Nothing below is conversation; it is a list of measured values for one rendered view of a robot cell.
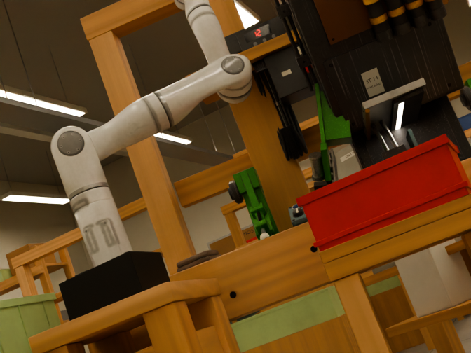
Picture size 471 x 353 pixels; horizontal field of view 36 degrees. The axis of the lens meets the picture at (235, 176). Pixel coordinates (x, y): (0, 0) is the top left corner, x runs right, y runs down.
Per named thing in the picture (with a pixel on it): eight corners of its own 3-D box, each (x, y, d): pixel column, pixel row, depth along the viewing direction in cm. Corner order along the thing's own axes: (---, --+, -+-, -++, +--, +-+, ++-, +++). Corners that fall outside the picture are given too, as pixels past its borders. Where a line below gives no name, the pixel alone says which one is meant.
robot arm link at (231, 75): (259, 69, 170) (162, 115, 164) (258, 93, 179) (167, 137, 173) (240, 43, 174) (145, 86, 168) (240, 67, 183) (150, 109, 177)
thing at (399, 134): (481, 169, 204) (433, 63, 211) (380, 209, 207) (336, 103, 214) (473, 179, 222) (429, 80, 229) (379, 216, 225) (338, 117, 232)
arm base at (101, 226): (129, 255, 154) (101, 183, 158) (90, 273, 154) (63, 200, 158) (140, 258, 163) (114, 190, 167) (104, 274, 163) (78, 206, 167)
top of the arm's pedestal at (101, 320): (174, 300, 137) (167, 281, 138) (32, 357, 144) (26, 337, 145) (223, 293, 168) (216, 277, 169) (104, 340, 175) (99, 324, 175)
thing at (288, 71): (329, 77, 226) (312, 35, 229) (279, 98, 228) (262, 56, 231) (331, 87, 238) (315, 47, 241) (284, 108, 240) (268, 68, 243)
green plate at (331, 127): (353, 154, 194) (344, 79, 198) (322, 158, 196) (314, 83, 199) (354, 161, 206) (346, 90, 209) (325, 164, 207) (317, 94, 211)
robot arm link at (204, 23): (217, 23, 192) (216, 1, 184) (257, 99, 180) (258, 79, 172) (185, 33, 190) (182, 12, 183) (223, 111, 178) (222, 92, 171)
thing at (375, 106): (428, 88, 176) (423, 77, 177) (366, 113, 178) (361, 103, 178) (418, 123, 214) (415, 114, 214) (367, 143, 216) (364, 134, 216)
